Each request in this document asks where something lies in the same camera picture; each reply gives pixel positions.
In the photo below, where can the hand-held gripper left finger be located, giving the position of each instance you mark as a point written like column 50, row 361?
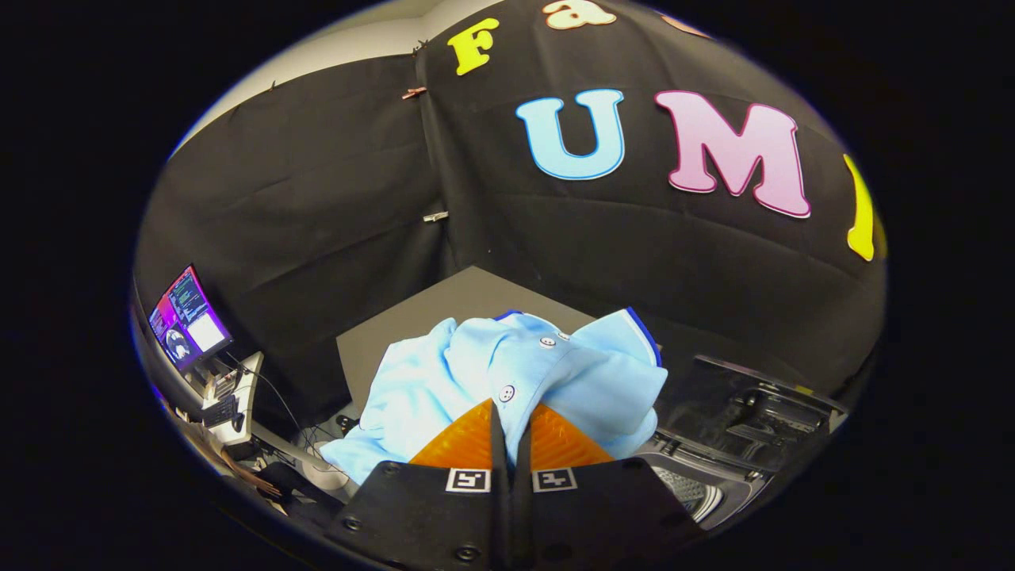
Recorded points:
column 499, row 515

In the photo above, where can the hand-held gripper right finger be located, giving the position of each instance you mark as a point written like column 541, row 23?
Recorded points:
column 521, row 515

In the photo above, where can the light blue polo shirt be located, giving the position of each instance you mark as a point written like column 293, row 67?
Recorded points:
column 444, row 373

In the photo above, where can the washing machine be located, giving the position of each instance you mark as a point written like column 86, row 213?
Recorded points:
column 741, row 485

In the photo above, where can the reddish clothes clip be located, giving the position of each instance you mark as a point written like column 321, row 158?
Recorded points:
column 413, row 93

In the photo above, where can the black backdrop cloth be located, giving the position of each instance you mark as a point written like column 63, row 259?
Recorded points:
column 634, row 262

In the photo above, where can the white desk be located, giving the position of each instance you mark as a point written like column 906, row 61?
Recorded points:
column 247, row 381

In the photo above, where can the black keyboard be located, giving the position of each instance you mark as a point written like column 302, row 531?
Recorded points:
column 222, row 411

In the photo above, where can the silver metal clip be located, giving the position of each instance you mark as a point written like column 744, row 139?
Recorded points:
column 434, row 216

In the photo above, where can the computer monitor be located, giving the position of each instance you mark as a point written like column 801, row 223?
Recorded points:
column 186, row 317

